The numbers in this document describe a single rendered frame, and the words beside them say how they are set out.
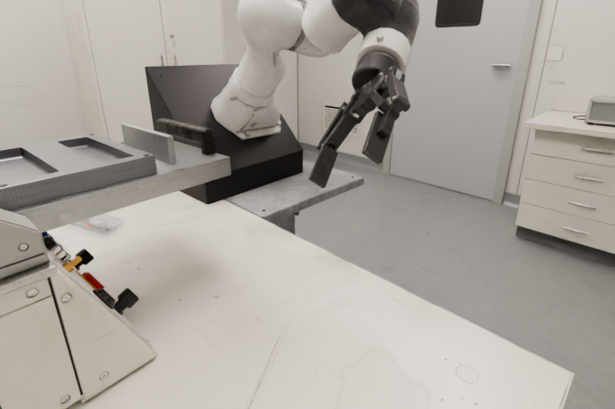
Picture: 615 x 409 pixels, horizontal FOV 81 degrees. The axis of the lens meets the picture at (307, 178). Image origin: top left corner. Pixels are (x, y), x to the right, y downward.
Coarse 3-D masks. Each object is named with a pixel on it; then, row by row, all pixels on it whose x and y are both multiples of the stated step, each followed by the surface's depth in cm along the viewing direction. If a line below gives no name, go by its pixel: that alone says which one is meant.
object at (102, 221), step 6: (96, 216) 81; (102, 216) 81; (108, 216) 81; (84, 222) 78; (90, 222) 78; (96, 222) 78; (102, 222) 78; (108, 222) 78; (114, 222) 78; (102, 228) 75
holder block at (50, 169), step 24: (48, 144) 53; (72, 144) 56; (96, 144) 55; (120, 144) 53; (0, 168) 42; (24, 168) 46; (48, 168) 44; (72, 168) 42; (96, 168) 42; (120, 168) 44; (144, 168) 46; (0, 192) 36; (24, 192) 37; (48, 192) 39; (72, 192) 41
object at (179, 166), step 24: (144, 144) 56; (168, 144) 51; (168, 168) 50; (192, 168) 51; (216, 168) 54; (96, 192) 42; (120, 192) 44; (144, 192) 46; (168, 192) 49; (48, 216) 38; (72, 216) 40
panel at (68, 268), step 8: (56, 264) 36; (64, 264) 40; (72, 264) 40; (64, 272) 37; (72, 272) 45; (80, 272) 60; (72, 280) 38; (80, 280) 43; (88, 288) 42; (96, 296) 42; (104, 304) 42; (112, 312) 42; (120, 320) 43
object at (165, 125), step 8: (160, 120) 63; (168, 120) 62; (160, 128) 63; (168, 128) 62; (176, 128) 60; (184, 128) 58; (192, 128) 57; (200, 128) 56; (208, 128) 56; (184, 136) 59; (192, 136) 57; (200, 136) 56; (208, 136) 56; (208, 144) 56; (208, 152) 56
